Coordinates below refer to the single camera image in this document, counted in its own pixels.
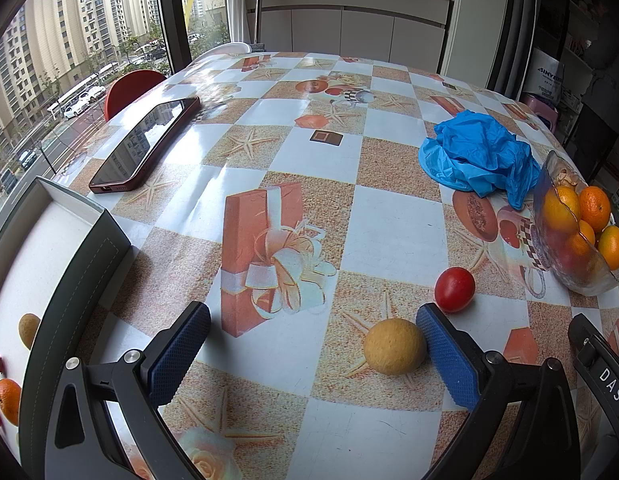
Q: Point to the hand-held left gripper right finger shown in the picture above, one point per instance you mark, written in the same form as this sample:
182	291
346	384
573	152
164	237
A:
447	360

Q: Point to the orange tangerine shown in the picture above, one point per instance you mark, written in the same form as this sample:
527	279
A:
585	233
561	205
9	400
595	207
612	246

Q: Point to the white printed box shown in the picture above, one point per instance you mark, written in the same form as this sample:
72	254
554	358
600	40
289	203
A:
545	77

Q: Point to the clear glass bowl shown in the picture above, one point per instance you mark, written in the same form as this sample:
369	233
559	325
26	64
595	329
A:
554	260

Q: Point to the white cabinet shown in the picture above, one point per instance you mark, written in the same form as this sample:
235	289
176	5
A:
349	10

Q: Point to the white plastic basin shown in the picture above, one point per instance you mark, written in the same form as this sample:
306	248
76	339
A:
229	49

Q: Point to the crumpled blue plastic bag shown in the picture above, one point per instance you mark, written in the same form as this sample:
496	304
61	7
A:
479	155

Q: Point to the dark red smartphone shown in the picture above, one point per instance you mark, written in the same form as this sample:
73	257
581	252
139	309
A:
144	145

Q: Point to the red plastic chair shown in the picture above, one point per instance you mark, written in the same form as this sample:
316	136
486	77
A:
132	87

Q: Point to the yellow round fruit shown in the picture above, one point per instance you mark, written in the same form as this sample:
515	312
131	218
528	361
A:
28	330
394	346

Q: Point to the metal pole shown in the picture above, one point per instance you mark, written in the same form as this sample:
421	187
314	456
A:
259	0

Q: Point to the pink plastic stool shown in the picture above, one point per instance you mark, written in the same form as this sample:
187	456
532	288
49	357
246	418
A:
539	105

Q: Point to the white rectangular tray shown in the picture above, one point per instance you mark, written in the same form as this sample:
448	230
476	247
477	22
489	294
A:
34	260

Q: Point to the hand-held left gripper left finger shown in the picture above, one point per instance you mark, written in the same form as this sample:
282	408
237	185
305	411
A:
182	355

